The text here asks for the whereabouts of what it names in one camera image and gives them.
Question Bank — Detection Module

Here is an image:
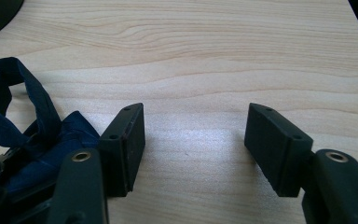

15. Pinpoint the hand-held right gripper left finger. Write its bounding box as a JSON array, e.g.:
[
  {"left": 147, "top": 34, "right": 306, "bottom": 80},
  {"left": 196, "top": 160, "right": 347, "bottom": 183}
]
[{"left": 98, "top": 102, "right": 146, "bottom": 198}]

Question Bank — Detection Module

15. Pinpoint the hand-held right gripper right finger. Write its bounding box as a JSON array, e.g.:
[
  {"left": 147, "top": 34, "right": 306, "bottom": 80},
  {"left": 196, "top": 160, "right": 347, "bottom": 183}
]
[{"left": 243, "top": 103, "right": 314, "bottom": 198}]

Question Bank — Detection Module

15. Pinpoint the dark blue cloth with strap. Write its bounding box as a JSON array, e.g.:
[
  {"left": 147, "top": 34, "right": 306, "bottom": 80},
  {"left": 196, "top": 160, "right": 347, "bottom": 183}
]
[{"left": 0, "top": 56, "right": 102, "bottom": 203}]

